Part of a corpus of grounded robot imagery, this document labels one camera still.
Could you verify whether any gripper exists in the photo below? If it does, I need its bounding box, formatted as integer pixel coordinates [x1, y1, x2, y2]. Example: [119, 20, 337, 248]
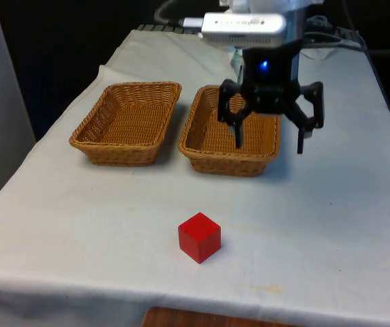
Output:
[216, 38, 325, 155]

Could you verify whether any wicker basket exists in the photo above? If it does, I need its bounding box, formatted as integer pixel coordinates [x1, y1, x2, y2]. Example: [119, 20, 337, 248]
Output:
[68, 80, 183, 167]
[177, 84, 282, 178]

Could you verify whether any red cube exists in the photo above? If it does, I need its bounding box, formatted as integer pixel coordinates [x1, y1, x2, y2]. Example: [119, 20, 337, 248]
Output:
[177, 212, 222, 264]

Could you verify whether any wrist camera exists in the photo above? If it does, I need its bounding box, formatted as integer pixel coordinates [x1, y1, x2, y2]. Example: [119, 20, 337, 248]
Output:
[183, 12, 287, 47]

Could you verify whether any grey cable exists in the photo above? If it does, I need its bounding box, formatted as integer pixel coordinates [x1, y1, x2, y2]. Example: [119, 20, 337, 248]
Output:
[153, 0, 185, 27]

